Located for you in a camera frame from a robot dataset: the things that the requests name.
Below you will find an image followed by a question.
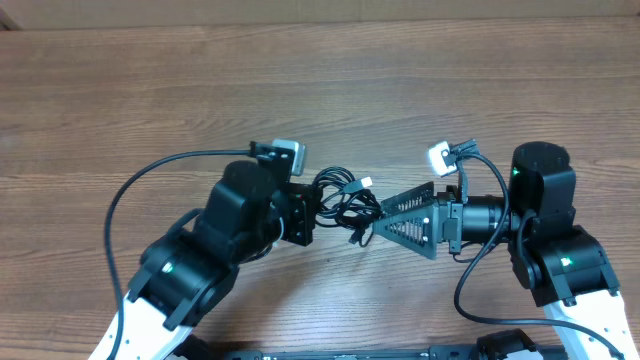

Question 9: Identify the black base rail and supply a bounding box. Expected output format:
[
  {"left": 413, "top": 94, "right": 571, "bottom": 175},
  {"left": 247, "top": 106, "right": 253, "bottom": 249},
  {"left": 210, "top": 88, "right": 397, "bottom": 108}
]
[{"left": 174, "top": 327, "right": 571, "bottom": 360}]

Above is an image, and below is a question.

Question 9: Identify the cardboard back panel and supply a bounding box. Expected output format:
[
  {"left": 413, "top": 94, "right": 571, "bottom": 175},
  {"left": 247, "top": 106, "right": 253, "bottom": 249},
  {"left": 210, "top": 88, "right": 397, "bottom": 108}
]
[{"left": 1, "top": 0, "right": 639, "bottom": 30}]

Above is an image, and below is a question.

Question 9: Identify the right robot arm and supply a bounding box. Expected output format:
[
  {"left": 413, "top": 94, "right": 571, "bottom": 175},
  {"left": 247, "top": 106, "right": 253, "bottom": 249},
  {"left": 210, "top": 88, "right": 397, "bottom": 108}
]
[{"left": 373, "top": 140, "right": 639, "bottom": 359}]

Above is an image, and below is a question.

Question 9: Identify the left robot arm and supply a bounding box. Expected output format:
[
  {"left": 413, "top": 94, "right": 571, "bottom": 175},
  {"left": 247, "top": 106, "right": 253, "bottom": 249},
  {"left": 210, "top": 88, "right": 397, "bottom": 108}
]
[{"left": 91, "top": 160, "right": 321, "bottom": 359}]

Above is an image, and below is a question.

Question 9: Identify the camera cable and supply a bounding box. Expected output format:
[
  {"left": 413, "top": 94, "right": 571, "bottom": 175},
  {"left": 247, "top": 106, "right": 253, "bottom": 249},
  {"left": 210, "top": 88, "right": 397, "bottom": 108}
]
[
  {"left": 103, "top": 141, "right": 281, "bottom": 360},
  {"left": 449, "top": 138, "right": 626, "bottom": 360}
]

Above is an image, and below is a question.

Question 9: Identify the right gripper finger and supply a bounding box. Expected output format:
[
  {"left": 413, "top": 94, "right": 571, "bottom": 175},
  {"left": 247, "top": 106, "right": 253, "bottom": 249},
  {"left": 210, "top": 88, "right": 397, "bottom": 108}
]
[
  {"left": 373, "top": 204, "right": 440, "bottom": 260},
  {"left": 381, "top": 182, "right": 434, "bottom": 216}
]

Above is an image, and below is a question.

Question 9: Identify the left camera cable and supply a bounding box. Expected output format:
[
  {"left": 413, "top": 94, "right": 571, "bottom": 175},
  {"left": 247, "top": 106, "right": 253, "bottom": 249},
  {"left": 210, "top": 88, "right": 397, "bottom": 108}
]
[{"left": 103, "top": 141, "right": 281, "bottom": 360}]

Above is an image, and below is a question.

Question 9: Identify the black usb cable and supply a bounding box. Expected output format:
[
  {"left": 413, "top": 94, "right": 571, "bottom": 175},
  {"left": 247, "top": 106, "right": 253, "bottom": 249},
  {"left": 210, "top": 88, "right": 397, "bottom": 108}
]
[{"left": 312, "top": 166, "right": 385, "bottom": 249}]

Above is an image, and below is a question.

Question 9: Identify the right camera cable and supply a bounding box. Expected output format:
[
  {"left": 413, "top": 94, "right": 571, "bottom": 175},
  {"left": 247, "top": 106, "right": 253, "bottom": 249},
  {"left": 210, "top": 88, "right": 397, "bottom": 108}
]
[{"left": 449, "top": 138, "right": 626, "bottom": 360}]

